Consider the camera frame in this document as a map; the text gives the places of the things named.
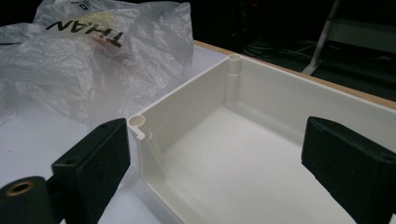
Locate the white metal stand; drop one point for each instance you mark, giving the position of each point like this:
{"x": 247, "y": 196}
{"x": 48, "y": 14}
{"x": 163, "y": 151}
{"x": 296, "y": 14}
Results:
{"x": 358, "y": 31}

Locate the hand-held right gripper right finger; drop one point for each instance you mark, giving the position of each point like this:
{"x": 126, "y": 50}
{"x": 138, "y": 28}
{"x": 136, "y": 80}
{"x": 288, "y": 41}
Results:
{"x": 351, "y": 161}

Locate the clear plastic bag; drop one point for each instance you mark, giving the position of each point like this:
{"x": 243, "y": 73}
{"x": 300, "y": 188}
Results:
{"x": 62, "y": 71}

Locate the white plastic box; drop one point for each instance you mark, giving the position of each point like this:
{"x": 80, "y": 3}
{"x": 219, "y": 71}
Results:
{"x": 236, "y": 161}

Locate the yellow packet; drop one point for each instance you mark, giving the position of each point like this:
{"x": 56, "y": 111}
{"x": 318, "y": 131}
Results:
{"x": 99, "y": 18}

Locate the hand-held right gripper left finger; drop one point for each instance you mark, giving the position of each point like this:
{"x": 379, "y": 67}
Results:
{"x": 96, "y": 161}

